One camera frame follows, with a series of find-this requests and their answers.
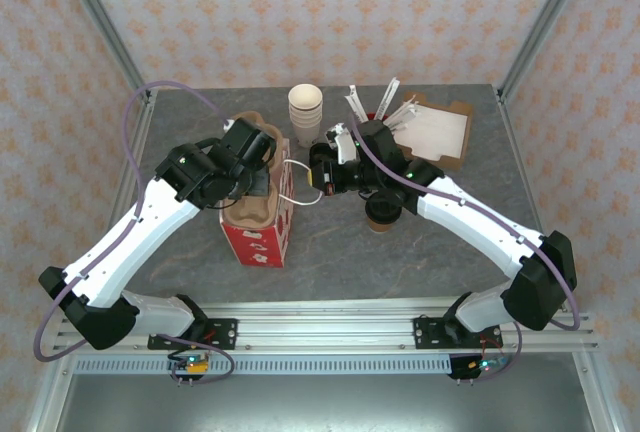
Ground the paper takeout coffee cup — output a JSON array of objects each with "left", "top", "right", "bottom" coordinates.
[{"left": 368, "top": 211, "right": 400, "bottom": 234}]

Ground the white paper napkin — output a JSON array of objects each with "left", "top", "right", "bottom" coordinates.
[{"left": 394, "top": 104, "right": 470, "bottom": 161}]

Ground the red and white paper bag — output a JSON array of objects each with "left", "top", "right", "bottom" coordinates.
[{"left": 218, "top": 144, "right": 326, "bottom": 269}]

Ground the white wrapped straw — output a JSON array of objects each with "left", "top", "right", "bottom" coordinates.
[
  {"left": 394, "top": 109, "right": 424, "bottom": 131},
  {"left": 348, "top": 84, "right": 369, "bottom": 121},
  {"left": 389, "top": 100, "right": 420, "bottom": 126},
  {"left": 343, "top": 93, "right": 366, "bottom": 126},
  {"left": 377, "top": 76, "right": 401, "bottom": 121}
]

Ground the brown cardboard tray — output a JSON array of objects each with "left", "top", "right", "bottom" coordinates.
[{"left": 394, "top": 90, "right": 475, "bottom": 171}]

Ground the small yellow circuit board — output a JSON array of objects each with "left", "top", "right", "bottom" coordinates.
[{"left": 167, "top": 351, "right": 211, "bottom": 376}]

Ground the grey metal panel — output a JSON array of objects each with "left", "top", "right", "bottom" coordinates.
[{"left": 29, "top": 371, "right": 614, "bottom": 432}]

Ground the aluminium side rail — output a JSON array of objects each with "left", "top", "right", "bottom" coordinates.
[
  {"left": 496, "top": 86, "right": 570, "bottom": 312},
  {"left": 77, "top": 89, "right": 159, "bottom": 314}
]

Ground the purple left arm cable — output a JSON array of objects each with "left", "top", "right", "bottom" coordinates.
[{"left": 32, "top": 80, "right": 236, "bottom": 387}]

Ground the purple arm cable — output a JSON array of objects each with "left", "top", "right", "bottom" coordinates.
[
  {"left": 32, "top": 80, "right": 236, "bottom": 387},
  {"left": 347, "top": 116, "right": 582, "bottom": 384}
]

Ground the aluminium mounting rail beam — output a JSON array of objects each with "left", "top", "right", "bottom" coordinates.
[{"left": 52, "top": 299, "right": 600, "bottom": 355}]

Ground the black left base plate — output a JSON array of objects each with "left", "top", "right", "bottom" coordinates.
[{"left": 147, "top": 318, "right": 239, "bottom": 352}]

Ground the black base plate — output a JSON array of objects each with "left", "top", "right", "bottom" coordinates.
[
  {"left": 412, "top": 316, "right": 503, "bottom": 352},
  {"left": 147, "top": 318, "right": 239, "bottom": 352}
]

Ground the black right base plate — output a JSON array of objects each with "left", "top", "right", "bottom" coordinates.
[{"left": 412, "top": 316, "right": 503, "bottom": 352}]

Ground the slotted grey cable duct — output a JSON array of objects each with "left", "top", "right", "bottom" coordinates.
[{"left": 73, "top": 355, "right": 456, "bottom": 374}]

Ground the aluminium frame post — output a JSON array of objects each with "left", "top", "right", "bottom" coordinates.
[
  {"left": 497, "top": 0, "right": 597, "bottom": 103},
  {"left": 52, "top": 0, "right": 154, "bottom": 106}
]

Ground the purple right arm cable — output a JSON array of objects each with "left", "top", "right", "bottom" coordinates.
[{"left": 347, "top": 116, "right": 582, "bottom": 384}]

